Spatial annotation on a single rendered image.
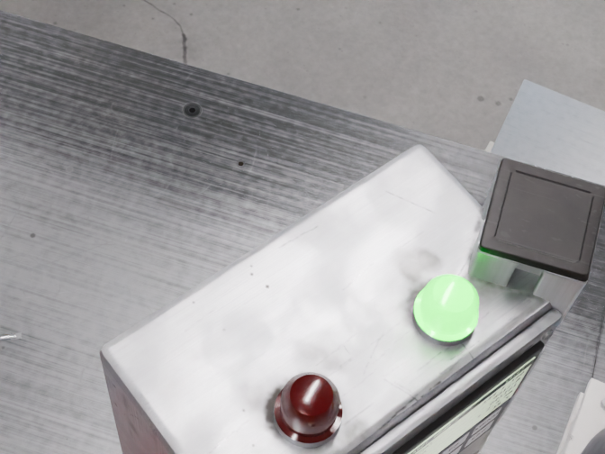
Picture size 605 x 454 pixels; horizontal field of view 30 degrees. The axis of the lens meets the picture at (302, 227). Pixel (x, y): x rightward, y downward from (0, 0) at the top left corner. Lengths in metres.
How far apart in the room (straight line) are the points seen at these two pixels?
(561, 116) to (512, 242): 0.90
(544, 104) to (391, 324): 0.92
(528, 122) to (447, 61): 1.12
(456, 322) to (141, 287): 0.77
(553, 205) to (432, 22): 2.04
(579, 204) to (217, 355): 0.16
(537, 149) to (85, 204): 0.51
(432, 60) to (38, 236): 1.37
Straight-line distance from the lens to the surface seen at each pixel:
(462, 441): 0.55
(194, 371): 0.44
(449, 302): 0.44
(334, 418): 0.42
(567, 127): 1.34
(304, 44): 2.42
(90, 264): 1.20
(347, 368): 0.45
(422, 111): 2.35
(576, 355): 1.20
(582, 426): 1.12
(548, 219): 0.46
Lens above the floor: 1.88
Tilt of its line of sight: 60 degrees down
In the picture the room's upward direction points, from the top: 8 degrees clockwise
